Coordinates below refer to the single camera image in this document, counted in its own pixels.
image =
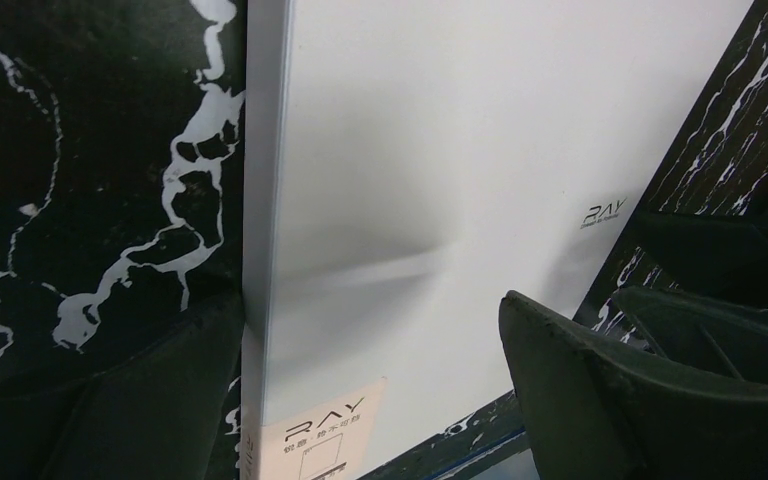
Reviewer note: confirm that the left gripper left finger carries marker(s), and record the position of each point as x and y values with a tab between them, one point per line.
147	407

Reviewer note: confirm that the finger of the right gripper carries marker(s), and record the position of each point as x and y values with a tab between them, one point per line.
707	334
723	257

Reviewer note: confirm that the beige file folder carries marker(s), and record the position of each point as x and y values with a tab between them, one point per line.
406	164

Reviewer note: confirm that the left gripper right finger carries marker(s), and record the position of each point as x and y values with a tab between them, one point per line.
594	407

